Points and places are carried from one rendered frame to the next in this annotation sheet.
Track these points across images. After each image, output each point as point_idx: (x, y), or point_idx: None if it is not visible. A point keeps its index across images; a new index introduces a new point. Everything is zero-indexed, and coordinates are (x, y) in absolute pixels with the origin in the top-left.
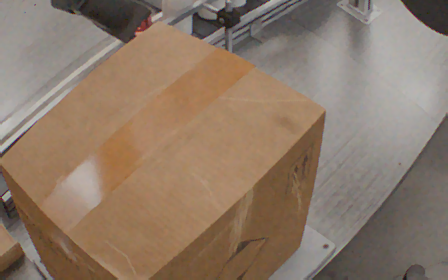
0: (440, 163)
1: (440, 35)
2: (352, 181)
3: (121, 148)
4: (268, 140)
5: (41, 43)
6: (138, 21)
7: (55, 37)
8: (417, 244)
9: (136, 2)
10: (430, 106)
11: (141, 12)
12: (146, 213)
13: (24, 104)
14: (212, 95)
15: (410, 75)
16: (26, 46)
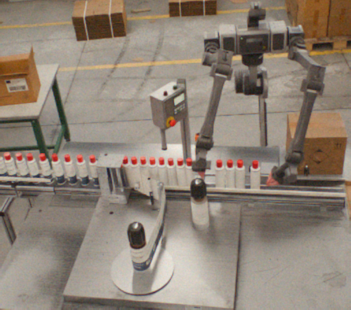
0: None
1: (176, 156)
2: (259, 153)
3: (321, 125)
4: None
5: (284, 234)
6: (277, 167)
7: (277, 232)
8: None
9: (274, 169)
10: (217, 149)
11: (275, 167)
12: (326, 117)
13: (308, 218)
14: None
15: (210, 157)
16: (290, 239)
